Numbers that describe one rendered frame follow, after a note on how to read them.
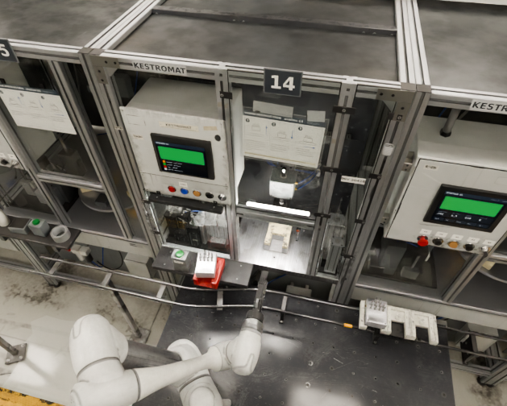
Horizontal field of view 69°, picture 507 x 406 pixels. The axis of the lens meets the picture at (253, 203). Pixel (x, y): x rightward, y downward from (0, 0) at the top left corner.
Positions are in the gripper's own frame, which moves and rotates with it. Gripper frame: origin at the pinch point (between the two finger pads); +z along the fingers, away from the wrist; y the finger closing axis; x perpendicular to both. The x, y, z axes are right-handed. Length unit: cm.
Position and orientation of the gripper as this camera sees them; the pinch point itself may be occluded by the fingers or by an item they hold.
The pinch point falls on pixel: (263, 280)
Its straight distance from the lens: 173.1
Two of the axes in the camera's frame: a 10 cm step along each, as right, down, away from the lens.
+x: -9.7, -1.7, 1.6
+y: 0.0, -6.7, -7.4
